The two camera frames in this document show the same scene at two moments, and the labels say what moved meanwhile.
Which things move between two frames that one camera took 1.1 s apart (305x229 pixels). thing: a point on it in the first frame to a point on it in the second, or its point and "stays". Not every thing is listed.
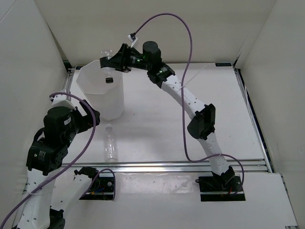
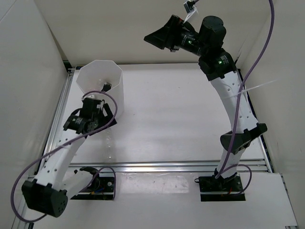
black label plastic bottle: [109, 73] to [106, 87]
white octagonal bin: [104, 88] stays
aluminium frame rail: [259, 165] stays
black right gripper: [121, 61] to [168, 36]
